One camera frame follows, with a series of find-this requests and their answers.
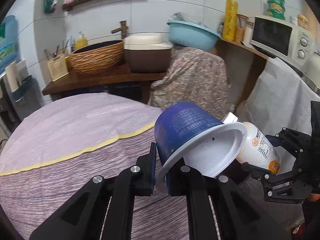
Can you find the white electric kettle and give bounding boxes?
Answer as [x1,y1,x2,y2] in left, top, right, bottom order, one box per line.
[302,54,320,95]

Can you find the paisley patterned cloth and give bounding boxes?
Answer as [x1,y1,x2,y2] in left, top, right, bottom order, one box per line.
[148,45,231,120]

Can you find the light blue plastic basin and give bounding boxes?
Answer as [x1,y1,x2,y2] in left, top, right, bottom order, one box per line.
[167,20,221,51]

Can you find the blue yogurt cup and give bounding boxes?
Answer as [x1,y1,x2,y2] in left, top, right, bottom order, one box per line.
[154,102,247,193]

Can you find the beige utensil holder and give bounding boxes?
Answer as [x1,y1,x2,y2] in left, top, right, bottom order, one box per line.
[44,49,69,82]

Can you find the paper cup stack holder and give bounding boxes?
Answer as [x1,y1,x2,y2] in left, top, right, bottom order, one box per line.
[5,61,33,102]

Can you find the woven basket sink bowl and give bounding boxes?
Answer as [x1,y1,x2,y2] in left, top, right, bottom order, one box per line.
[69,40,124,74]

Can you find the white microwave oven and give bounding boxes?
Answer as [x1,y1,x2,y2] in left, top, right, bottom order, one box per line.
[250,15,317,72]

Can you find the white plastic sheet cover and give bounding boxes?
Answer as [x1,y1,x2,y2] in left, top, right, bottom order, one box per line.
[236,56,320,170]

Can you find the brown white lidded bin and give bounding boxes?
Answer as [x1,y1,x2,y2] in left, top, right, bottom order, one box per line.
[124,33,173,73]

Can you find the blue water jug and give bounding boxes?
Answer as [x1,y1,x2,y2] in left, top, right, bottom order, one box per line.
[0,15,20,74]

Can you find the hand with orange glove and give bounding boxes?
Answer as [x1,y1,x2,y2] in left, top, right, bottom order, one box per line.
[307,193,320,202]

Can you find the brass faucet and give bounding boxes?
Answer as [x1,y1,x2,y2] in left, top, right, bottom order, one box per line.
[111,20,129,40]

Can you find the purple striped tablecloth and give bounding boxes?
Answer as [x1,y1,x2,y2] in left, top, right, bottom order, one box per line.
[0,92,221,240]

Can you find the dark wooden counter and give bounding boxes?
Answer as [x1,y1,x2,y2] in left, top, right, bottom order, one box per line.
[42,63,166,95]

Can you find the white orange drink bottle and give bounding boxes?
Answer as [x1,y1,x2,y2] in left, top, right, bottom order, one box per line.
[224,122,280,174]

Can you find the yellow soap dispenser bottle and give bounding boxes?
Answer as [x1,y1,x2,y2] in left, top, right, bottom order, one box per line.
[75,31,88,50]

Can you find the yellow cylindrical roll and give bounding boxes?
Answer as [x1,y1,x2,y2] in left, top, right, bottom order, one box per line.
[222,0,238,41]

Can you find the wooden side shelf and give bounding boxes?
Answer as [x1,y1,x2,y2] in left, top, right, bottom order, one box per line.
[215,39,268,107]

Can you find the wicker jar holder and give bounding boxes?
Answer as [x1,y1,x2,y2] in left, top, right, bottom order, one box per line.
[234,14,249,43]

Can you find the grey water dispenser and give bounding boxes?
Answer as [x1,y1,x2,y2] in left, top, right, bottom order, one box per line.
[1,78,21,136]

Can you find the stacked green bowls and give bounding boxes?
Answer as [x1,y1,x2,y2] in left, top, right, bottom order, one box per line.
[266,0,285,20]

